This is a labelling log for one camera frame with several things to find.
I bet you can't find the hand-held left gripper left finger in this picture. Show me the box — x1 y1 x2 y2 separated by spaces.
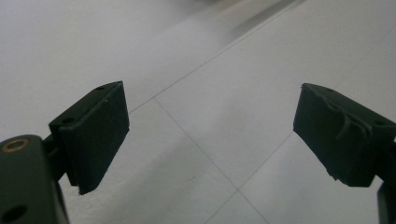
42 80 131 196

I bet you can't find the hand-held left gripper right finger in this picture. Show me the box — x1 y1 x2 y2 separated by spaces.
292 82 396 189

